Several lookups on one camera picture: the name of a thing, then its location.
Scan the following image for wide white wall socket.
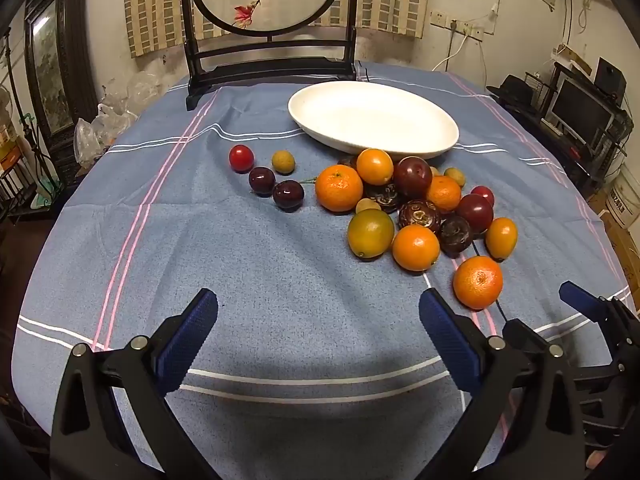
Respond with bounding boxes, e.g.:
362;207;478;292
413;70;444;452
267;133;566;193
450;20;485;41

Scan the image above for dark red cherry with stem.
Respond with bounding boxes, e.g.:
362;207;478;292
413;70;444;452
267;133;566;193
272;178;318;212

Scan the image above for green yellow tangerine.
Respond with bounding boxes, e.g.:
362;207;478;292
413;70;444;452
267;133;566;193
347;208;395;260

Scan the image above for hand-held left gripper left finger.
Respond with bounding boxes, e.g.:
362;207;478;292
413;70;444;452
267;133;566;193
50;287;221;480

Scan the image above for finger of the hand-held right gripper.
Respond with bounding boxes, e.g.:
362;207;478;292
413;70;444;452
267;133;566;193
559;281;640;356
501;318;551;356

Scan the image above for black speaker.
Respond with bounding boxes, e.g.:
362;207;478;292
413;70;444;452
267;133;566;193
594;57;628;106

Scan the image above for dark framed painting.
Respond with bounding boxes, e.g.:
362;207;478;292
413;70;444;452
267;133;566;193
24;0;101;161

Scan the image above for clear plastic bags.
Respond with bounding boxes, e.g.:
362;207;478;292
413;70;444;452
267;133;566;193
74;72;166;168

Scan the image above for cardboard box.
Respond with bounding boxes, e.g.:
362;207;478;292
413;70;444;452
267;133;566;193
602;170;640;231

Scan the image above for white oval plate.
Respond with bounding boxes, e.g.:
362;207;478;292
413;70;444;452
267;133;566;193
287;81;460;160

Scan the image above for orange tangerine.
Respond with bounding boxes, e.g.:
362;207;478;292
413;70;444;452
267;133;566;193
426;175;462;214
315;164;364;213
453;255;504;310
391;224;441;272

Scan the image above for small round orange kumquat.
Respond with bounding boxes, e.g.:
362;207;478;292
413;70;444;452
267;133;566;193
356;148;395;186

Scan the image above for dark red plum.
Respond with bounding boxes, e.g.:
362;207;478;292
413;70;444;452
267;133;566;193
393;156;433;199
456;193;495;234

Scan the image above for oval orange kumquat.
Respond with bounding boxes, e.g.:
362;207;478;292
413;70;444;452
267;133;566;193
485;217;519;262

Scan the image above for blue striped tablecloth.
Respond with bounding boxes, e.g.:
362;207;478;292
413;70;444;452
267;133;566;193
12;60;636;480

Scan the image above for computer monitor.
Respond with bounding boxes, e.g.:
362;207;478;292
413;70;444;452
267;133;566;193
547;77;616;143

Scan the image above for black hat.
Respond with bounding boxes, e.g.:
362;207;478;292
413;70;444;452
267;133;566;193
487;74;538;106

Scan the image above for black desk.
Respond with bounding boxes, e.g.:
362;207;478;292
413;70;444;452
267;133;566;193
487;95;631;196

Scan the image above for white power cable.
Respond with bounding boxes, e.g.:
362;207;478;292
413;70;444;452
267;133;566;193
431;2;501;72

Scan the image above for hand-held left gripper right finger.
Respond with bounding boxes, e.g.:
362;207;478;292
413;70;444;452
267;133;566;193
415;288;588;480

